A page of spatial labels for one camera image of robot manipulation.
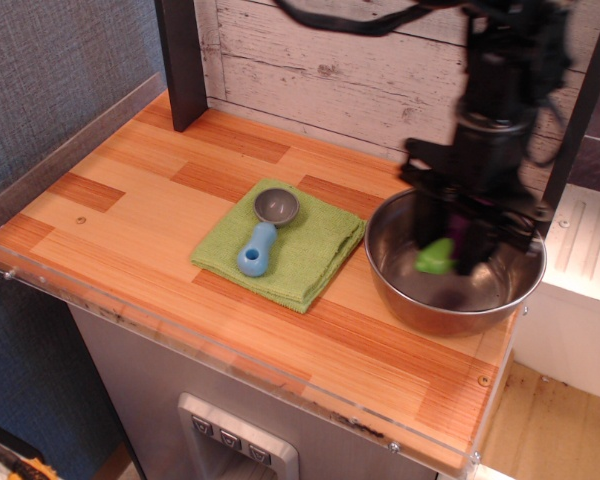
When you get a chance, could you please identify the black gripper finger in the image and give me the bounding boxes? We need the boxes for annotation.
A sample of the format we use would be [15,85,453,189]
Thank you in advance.
[415,192,452,249]
[455,220,498,276]

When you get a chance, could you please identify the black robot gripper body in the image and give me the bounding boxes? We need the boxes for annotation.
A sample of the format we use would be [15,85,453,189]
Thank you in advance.
[400,117,551,253]

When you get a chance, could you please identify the purple toy eggplant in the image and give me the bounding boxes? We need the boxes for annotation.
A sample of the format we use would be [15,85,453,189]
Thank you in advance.
[414,214,469,275]

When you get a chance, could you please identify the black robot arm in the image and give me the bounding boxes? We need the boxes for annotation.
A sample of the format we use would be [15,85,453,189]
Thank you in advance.
[400,1,572,275]

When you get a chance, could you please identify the stainless steel bowl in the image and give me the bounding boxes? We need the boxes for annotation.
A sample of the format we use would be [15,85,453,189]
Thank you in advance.
[364,189,547,337]

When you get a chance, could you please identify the white toy sink unit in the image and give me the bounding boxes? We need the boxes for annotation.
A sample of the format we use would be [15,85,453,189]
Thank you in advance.
[509,73,600,401]

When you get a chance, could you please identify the blue grey toy scoop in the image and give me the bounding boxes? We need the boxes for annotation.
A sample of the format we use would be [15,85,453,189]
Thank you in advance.
[237,188,300,277]

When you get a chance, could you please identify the green folded cloth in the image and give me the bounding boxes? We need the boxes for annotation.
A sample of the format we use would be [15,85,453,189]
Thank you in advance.
[190,179,366,313]

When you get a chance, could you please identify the clear acrylic table guard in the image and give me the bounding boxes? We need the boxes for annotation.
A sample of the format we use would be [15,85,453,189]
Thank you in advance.
[0,237,482,471]

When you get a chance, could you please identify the silver dispenser button panel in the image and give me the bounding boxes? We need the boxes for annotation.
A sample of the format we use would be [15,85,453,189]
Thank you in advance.
[178,392,300,479]

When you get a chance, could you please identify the grey toy fridge cabinet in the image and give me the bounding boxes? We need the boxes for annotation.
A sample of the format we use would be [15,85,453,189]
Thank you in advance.
[70,307,437,479]

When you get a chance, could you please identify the yellow black object bottom left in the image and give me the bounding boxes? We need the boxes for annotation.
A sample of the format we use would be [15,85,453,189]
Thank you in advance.
[0,427,59,479]

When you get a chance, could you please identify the dark right frame post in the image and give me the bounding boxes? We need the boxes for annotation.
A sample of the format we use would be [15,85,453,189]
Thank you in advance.
[538,34,600,238]

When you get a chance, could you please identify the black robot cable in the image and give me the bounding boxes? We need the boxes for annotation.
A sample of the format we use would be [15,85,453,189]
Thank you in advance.
[272,0,461,37]

